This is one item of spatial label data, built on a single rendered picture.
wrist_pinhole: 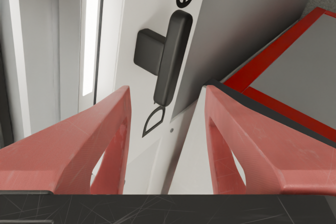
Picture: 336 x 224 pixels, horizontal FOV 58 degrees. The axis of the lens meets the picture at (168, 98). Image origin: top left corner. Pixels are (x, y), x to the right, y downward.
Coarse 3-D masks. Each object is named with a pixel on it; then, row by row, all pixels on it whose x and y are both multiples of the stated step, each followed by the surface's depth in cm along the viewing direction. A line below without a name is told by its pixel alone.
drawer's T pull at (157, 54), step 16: (176, 16) 19; (144, 32) 21; (176, 32) 19; (144, 48) 21; (160, 48) 21; (176, 48) 20; (144, 64) 22; (160, 64) 21; (176, 64) 21; (160, 80) 22; (176, 80) 22; (160, 96) 22
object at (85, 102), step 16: (80, 32) 19; (96, 32) 21; (80, 48) 20; (96, 48) 22; (80, 64) 21; (96, 64) 22; (80, 80) 22; (96, 80) 23; (80, 96) 23; (144, 160) 41; (128, 176) 39; (144, 176) 44; (128, 192) 42; (144, 192) 48
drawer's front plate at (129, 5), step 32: (128, 0) 19; (160, 0) 22; (192, 0) 26; (128, 32) 21; (160, 32) 24; (192, 32) 29; (128, 64) 23; (96, 96) 24; (160, 128) 35; (128, 160) 31
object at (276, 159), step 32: (224, 96) 11; (224, 128) 9; (256, 128) 7; (288, 128) 7; (224, 160) 11; (256, 160) 6; (288, 160) 6; (320, 160) 6; (224, 192) 10; (256, 192) 6; (288, 192) 5; (320, 192) 5
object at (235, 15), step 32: (224, 0) 37; (256, 0) 47; (288, 0) 67; (224, 32) 42; (256, 32) 57; (192, 64) 38; (224, 64) 50; (192, 96) 44; (160, 160) 47; (160, 192) 56
